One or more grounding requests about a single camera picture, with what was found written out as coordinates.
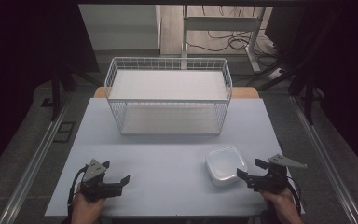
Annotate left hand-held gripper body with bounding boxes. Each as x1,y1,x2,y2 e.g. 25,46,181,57
79,158,124,202

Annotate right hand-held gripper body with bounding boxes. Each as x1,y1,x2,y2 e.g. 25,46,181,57
245,153,309,196

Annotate person's right hand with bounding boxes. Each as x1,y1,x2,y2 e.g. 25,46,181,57
258,186,296,217

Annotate person's left hand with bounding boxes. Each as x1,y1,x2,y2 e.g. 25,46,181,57
71,182,107,224

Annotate white square bowl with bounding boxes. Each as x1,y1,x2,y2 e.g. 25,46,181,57
204,145,249,188

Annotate wooden table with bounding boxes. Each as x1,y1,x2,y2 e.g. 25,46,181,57
92,86,261,100

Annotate black metal stand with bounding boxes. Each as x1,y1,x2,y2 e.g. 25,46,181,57
40,60,103,123

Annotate white power strip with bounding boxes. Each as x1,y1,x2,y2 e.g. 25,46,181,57
266,67,284,80

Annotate dark curtain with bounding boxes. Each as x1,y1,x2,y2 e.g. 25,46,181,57
0,0,101,183
265,0,358,172

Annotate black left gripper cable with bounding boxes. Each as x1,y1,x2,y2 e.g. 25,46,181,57
66,165,90,220

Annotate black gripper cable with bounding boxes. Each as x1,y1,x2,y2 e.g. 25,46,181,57
286,175,303,217
66,165,90,220

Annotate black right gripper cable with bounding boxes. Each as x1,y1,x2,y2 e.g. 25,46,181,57
286,175,303,217

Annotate black floor frame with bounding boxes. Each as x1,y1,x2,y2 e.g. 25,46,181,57
53,120,76,144

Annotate metal floor rail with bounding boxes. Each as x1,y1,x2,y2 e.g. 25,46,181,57
290,94,358,224
0,92,73,224

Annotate white wire basket rack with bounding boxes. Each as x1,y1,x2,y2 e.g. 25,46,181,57
103,56,233,136

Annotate black floor cables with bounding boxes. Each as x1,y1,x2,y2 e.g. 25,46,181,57
186,5,281,68

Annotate white metal desk frame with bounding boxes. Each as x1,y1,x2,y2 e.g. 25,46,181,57
180,5,268,74

